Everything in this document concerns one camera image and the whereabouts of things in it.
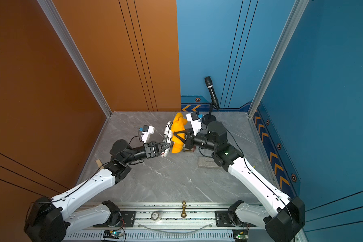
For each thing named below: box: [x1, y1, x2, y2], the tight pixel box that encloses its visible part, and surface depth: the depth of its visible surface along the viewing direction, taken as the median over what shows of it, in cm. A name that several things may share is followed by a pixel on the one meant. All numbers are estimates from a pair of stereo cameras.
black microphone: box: [204, 76, 220, 111], surface depth 99 cm
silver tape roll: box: [150, 210, 160, 221], surface depth 71 cm
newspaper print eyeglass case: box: [161, 121, 173, 158], surface depth 64 cm
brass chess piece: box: [180, 200, 188, 218], surface depth 77 cm
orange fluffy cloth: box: [171, 112, 188, 154], surface depth 64 cm
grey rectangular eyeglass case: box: [197, 155, 223, 169], surface depth 91 cm
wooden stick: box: [95, 159, 104, 170], surface depth 95 cm
